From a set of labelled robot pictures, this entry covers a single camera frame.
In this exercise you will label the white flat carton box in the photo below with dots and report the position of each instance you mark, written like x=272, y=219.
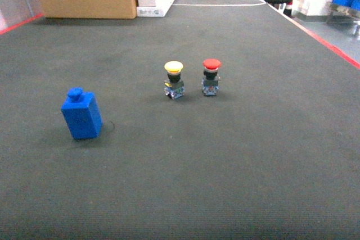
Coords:
x=160, y=10

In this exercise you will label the blue bins on far rack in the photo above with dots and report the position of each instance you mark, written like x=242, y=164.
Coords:
x=354, y=4

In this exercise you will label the yellow mushroom push button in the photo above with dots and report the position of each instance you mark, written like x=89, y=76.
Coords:
x=174, y=86

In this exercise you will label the red mushroom push button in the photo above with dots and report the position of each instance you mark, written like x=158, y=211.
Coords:
x=210, y=80

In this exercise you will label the blue block part with knob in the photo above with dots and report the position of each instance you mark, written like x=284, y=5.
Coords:
x=81, y=114

